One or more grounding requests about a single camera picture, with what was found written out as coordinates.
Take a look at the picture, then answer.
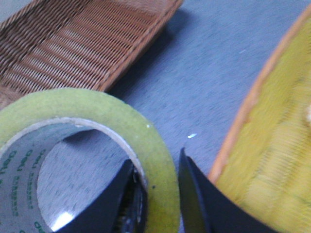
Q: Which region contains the brown wicker basket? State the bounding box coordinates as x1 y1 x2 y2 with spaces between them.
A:
0 0 182 108

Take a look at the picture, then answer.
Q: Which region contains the yellow woven basket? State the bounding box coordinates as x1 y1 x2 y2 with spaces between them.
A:
208 7 311 233

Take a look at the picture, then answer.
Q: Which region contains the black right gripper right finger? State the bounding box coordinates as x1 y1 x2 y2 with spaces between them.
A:
178 148 276 233

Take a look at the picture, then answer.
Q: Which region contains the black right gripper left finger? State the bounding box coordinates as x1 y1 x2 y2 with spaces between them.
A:
56 159 148 233

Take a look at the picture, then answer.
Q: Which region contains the yellow-green packing tape roll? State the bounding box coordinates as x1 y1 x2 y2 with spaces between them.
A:
0 88 180 233

